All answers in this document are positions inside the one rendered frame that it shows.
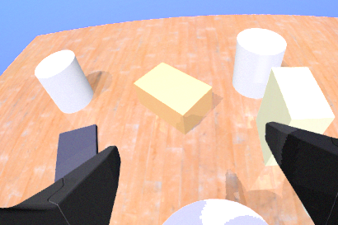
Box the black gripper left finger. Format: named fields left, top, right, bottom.
left=0, top=145, right=122, bottom=225

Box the dark grey flat rectangular slab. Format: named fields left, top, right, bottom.
left=55, top=124, right=97, bottom=182

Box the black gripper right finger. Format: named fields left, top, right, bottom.
left=265, top=121, right=338, bottom=225

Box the glass french press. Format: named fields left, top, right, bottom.
left=163, top=199, right=269, bottom=225

